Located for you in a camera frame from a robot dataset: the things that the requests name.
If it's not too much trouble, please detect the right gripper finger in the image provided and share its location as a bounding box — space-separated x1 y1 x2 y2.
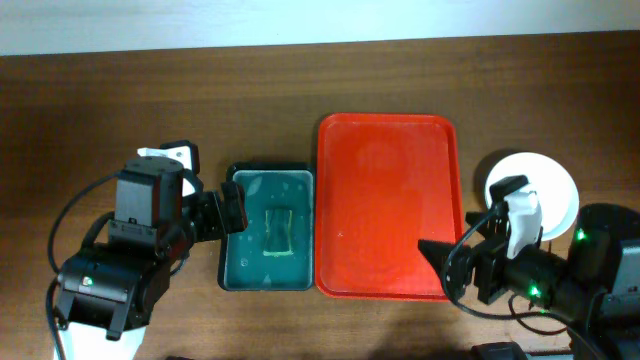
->
418 239 454 282
465 211 500 230

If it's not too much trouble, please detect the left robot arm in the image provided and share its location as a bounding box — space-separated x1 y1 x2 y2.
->
45 156 248 359

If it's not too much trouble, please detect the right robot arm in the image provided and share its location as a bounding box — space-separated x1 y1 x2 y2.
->
418 203 639 359

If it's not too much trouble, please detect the white plate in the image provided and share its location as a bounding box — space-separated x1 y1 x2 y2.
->
484 152 580 242

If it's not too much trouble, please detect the green yellow sponge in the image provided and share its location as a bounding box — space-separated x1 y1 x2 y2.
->
263 208 293 257

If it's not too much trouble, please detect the dark green water tray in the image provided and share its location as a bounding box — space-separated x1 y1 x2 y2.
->
218 162 315 291

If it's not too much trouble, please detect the right black cable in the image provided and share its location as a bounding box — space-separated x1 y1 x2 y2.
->
439 207 609 360

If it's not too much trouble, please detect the red plastic tray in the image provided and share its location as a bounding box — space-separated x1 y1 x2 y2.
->
315 113 464 302

